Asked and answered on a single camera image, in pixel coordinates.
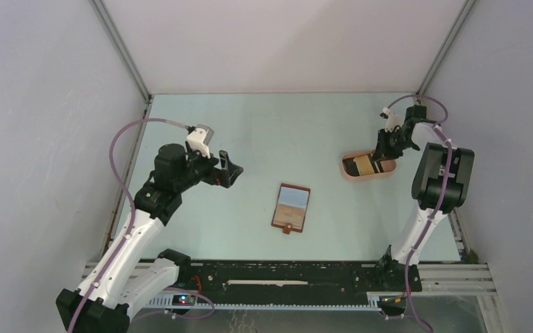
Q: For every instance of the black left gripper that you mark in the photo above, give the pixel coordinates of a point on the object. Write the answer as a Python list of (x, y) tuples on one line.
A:
[(222, 177)]

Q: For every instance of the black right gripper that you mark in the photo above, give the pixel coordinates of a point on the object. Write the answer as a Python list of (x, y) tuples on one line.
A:
[(382, 151)]

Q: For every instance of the pink plastic tray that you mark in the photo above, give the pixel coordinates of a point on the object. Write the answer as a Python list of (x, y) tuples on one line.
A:
[(389, 167)]

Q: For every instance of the brown leather card holder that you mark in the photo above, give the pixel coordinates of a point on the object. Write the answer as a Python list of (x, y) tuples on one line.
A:
[(291, 208)]

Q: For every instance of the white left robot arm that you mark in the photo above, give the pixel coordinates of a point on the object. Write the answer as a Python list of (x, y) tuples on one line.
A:
[(107, 300)]

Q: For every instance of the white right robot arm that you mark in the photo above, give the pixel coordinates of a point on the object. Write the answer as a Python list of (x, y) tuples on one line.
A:
[(439, 186)]

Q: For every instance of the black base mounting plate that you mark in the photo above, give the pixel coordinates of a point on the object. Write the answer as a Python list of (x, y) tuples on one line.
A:
[(303, 295)]

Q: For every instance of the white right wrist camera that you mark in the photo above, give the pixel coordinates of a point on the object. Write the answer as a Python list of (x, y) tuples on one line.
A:
[(393, 121)]

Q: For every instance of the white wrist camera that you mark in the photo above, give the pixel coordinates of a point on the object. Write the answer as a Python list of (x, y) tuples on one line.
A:
[(393, 121), (199, 138)]

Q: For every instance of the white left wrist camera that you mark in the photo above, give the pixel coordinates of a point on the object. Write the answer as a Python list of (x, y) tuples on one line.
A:
[(199, 138)]

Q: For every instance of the aluminium frame rail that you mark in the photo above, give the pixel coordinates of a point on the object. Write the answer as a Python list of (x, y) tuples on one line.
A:
[(427, 279)]

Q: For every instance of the white cable duct strip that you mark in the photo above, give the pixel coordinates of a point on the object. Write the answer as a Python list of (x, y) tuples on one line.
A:
[(167, 301)]

